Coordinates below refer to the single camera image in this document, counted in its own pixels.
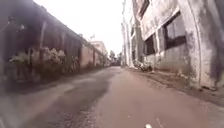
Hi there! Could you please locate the tree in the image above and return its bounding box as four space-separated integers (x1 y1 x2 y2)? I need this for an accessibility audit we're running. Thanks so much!
108 49 118 63

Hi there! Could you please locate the pale building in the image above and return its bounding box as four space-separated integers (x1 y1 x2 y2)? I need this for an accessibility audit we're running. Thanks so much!
88 40 109 58

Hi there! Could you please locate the grey rough paved road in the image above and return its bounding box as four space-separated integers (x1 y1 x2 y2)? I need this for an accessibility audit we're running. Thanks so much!
0 65 224 128

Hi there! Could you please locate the grey stained building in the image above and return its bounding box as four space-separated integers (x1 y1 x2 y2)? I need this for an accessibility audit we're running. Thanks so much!
121 0 224 92

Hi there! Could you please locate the dirt strip beside building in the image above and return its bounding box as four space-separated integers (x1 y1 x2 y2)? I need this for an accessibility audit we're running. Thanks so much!
125 66 224 108

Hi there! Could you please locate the long dark stained wall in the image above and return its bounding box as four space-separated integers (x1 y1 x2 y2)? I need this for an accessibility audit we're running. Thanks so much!
0 0 111 88

